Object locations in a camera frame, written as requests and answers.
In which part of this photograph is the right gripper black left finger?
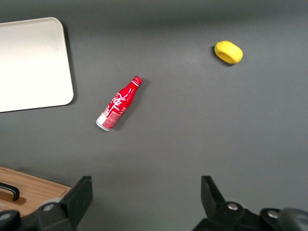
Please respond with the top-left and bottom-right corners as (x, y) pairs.
(36, 176), (93, 231)

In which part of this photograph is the red coke bottle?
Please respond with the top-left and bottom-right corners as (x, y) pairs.
(95, 75), (143, 132)

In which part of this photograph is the yellow sponge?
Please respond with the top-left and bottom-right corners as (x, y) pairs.
(214, 40), (244, 65)

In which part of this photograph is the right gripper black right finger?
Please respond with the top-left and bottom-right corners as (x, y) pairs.
(192, 175), (263, 231)

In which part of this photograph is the wooden drawer front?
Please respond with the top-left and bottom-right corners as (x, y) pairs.
(0, 168), (68, 217)

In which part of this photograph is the wooden drawer cabinet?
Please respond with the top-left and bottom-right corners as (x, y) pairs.
(0, 165), (72, 218)

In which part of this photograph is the black drawer handle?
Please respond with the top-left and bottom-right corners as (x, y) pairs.
(0, 182), (20, 202)

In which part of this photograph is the beige plastic tray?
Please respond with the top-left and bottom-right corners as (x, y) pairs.
(0, 16), (75, 113)

